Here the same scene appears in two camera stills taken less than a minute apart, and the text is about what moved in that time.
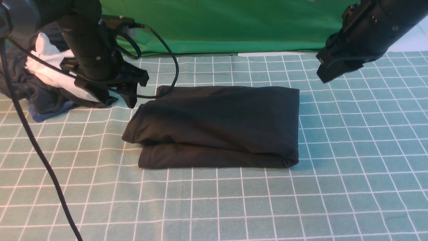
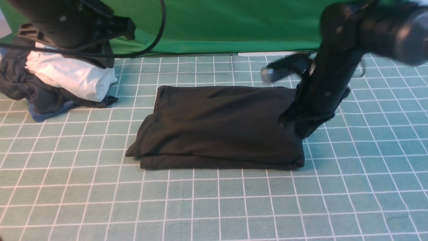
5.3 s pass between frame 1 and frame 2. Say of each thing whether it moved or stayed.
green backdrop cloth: stayed
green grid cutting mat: stayed
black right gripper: moved
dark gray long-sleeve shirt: stayed
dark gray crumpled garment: stayed
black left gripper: moved
